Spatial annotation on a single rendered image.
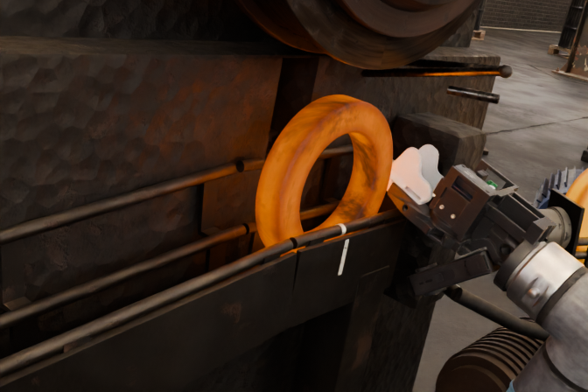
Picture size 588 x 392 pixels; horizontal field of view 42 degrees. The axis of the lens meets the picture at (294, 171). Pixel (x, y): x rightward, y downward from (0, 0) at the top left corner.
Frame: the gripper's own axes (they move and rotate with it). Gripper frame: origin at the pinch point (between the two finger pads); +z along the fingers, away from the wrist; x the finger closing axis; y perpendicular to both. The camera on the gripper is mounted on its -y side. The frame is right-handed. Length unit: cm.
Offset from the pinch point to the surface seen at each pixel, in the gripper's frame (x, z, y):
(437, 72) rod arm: 3.0, -1.6, 14.2
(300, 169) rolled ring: 19.6, -2.0, 4.0
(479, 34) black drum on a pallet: -987, 434, -211
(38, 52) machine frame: 42.9, 8.7, 10.0
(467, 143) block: -9.0, -4.1, 5.5
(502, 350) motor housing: -14.2, -21.0, -15.7
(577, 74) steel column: -837, 233, -151
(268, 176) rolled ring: 21.5, -0.3, 2.2
